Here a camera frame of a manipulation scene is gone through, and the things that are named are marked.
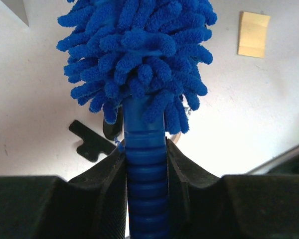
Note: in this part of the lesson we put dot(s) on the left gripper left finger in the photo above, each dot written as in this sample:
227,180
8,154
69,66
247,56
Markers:
92,205

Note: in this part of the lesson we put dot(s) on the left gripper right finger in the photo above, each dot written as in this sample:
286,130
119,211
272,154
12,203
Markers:
204,206

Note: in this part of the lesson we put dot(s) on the blue microfiber duster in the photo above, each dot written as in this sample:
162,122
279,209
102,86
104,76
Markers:
140,58

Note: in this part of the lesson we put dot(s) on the black binder clip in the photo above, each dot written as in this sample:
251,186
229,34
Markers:
93,144

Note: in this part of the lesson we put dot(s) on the grey black stapler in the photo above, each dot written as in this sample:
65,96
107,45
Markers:
111,131

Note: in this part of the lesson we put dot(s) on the yellow sticky note pad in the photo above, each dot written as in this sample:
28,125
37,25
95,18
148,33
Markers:
252,34

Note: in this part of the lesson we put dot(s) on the small white side shelf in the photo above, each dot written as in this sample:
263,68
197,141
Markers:
18,8

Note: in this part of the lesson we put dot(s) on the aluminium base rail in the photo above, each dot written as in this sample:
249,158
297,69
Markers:
285,163

